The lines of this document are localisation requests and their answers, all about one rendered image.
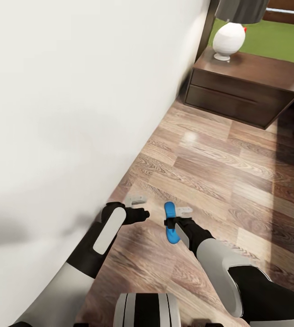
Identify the robot trunk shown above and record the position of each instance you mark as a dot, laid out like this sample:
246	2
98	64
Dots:
147	310

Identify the fixed window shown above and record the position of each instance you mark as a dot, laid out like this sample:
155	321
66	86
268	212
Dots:
272	37

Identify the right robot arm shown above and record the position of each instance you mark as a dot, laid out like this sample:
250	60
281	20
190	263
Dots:
244	289

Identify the nightstand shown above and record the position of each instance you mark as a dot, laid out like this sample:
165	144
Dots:
247	88

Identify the table lamp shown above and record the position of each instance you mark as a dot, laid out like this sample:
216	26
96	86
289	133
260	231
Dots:
230	38

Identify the sandal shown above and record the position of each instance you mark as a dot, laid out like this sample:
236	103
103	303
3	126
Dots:
170	213

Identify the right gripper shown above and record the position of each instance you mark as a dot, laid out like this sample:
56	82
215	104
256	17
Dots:
170	222

